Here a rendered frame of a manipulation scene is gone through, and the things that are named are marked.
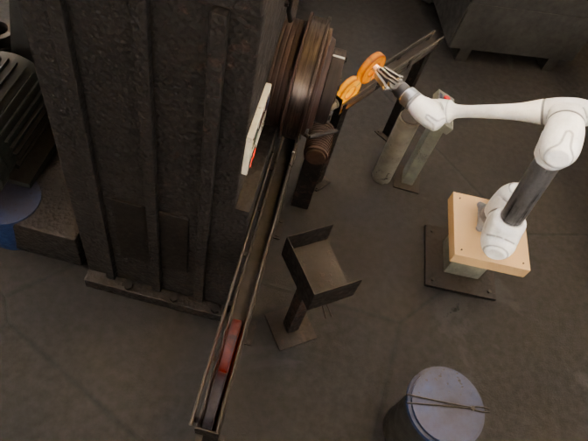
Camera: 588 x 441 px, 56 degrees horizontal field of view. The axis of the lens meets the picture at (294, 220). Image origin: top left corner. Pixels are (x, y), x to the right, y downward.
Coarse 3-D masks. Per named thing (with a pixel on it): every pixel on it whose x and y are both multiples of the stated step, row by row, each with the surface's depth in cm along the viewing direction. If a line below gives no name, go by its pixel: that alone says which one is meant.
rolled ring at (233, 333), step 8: (232, 320) 187; (240, 320) 189; (232, 328) 183; (240, 328) 193; (232, 336) 181; (232, 344) 180; (224, 352) 180; (232, 352) 180; (224, 360) 180; (224, 368) 182
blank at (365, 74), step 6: (372, 54) 241; (378, 54) 242; (366, 60) 241; (372, 60) 240; (378, 60) 243; (384, 60) 248; (360, 66) 242; (366, 66) 241; (372, 66) 243; (360, 72) 243; (366, 72) 243; (372, 72) 251; (360, 78) 245; (366, 78) 248; (372, 78) 253
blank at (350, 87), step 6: (348, 78) 260; (354, 78) 261; (342, 84) 260; (348, 84) 259; (354, 84) 263; (360, 84) 268; (342, 90) 260; (348, 90) 263; (354, 90) 268; (342, 96) 263; (348, 96) 269; (342, 102) 268
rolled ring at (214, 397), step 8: (216, 376) 176; (224, 376) 177; (216, 384) 174; (224, 384) 184; (216, 392) 172; (208, 400) 171; (216, 400) 171; (208, 408) 170; (216, 408) 170; (208, 416) 171; (208, 424) 172
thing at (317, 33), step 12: (312, 24) 187; (324, 24) 189; (312, 36) 184; (324, 36) 184; (312, 48) 183; (300, 60) 182; (312, 60) 182; (300, 72) 183; (312, 72) 183; (300, 84) 184; (312, 84) 182; (300, 96) 185; (288, 108) 188; (300, 108) 188; (288, 120) 192; (300, 120) 190; (288, 132) 199
